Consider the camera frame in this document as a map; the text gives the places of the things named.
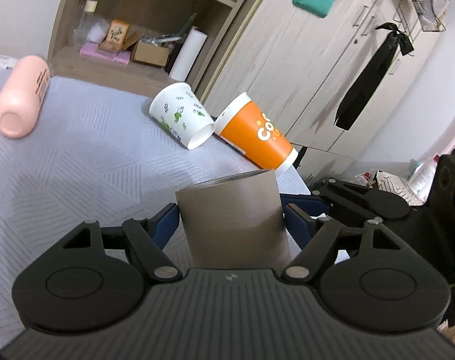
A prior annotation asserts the taupe tumbler cup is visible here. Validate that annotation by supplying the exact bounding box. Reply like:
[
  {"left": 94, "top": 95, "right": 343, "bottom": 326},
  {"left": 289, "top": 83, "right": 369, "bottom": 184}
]
[{"left": 175, "top": 170, "right": 291, "bottom": 271}]

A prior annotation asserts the orange paper cup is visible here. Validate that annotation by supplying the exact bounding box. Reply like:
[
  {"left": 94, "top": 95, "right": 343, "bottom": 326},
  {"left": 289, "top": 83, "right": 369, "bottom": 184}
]
[{"left": 215, "top": 93, "right": 298, "bottom": 176}]

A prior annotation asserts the white floral paper cup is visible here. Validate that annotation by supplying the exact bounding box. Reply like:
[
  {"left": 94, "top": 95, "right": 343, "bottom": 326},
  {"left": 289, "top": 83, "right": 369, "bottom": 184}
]
[{"left": 148, "top": 82, "right": 215, "bottom": 150}]

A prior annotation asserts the pink cup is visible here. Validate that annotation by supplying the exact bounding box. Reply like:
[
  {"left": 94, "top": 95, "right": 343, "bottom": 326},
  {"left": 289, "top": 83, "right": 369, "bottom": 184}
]
[{"left": 0, "top": 55, "right": 51, "bottom": 139}]

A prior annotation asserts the white small cup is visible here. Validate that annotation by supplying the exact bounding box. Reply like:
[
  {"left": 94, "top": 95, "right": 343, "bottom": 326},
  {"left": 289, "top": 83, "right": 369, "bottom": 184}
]
[{"left": 86, "top": 19, "right": 110, "bottom": 44}]

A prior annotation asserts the white patterned table cloth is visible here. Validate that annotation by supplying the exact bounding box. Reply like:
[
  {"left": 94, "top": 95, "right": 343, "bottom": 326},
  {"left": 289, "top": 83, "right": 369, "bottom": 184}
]
[{"left": 0, "top": 68, "right": 350, "bottom": 351}]

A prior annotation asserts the wooden wardrobe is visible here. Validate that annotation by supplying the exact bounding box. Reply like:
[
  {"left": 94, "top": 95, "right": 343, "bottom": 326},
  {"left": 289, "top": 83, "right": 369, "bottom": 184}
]
[{"left": 204, "top": 0, "right": 438, "bottom": 185}]

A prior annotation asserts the small cardboard box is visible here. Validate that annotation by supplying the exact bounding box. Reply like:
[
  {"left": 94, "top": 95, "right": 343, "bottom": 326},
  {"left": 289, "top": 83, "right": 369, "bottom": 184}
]
[{"left": 121, "top": 32, "right": 170, "bottom": 68}]

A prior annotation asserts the pink flat box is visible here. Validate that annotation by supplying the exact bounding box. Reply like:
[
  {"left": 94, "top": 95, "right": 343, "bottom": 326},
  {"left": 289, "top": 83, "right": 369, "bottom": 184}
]
[{"left": 79, "top": 42, "right": 131, "bottom": 65}]

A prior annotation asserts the white paper towel roll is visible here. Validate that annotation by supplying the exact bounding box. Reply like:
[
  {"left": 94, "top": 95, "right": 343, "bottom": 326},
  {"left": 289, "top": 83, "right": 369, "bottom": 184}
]
[{"left": 169, "top": 28, "right": 208, "bottom": 81}]

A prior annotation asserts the orange floral box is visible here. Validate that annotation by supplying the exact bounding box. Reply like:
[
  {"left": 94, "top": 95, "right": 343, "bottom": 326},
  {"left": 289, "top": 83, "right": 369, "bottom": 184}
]
[{"left": 99, "top": 19, "right": 130, "bottom": 52}]

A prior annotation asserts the wooden shelf unit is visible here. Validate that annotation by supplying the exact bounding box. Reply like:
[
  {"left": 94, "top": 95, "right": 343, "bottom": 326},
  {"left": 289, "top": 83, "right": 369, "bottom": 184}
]
[{"left": 48, "top": 0, "right": 260, "bottom": 97}]

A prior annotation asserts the clear bottle beige cap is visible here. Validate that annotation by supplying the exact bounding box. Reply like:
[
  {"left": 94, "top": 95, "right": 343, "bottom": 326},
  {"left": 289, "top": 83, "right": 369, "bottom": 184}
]
[{"left": 73, "top": 0, "right": 98, "bottom": 45}]

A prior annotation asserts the white tissue pack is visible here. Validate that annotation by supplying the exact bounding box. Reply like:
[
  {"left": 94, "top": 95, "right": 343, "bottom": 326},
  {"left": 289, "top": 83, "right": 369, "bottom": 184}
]
[{"left": 0, "top": 53, "right": 20, "bottom": 82}]

